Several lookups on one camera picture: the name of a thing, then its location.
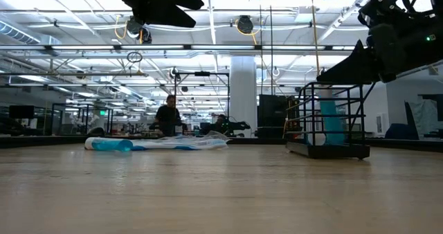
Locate black ceiling cable reel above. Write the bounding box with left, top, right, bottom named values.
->
left=236, top=15, right=255, bottom=35
left=125, top=16, right=153, bottom=45

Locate black background station frame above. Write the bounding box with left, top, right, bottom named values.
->
left=174, top=71, right=231, bottom=138

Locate black hanging cable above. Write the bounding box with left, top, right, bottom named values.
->
left=258, top=0, right=262, bottom=96
left=269, top=0, right=273, bottom=96

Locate person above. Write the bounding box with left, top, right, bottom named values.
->
left=213, top=113, right=230, bottom=135
left=154, top=94, right=183, bottom=137

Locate yellow hanging cable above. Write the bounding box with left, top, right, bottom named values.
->
left=309, top=0, right=321, bottom=78

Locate grey covered rack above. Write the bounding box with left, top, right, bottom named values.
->
left=417, top=93, right=443, bottom=135

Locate black monitor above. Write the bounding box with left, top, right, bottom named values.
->
left=8, top=105, right=35, bottom=120

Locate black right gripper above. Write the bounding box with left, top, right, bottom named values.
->
left=316, top=0, right=443, bottom=85

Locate black wire mesh caddy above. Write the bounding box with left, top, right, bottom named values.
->
left=285, top=81, right=371, bottom=160

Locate black cabinet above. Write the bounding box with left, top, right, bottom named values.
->
left=257, top=93, right=302, bottom=139

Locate dark blue chair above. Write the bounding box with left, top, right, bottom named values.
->
left=384, top=100, right=420, bottom=141

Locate white pillar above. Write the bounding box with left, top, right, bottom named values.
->
left=229, top=55, right=258, bottom=138

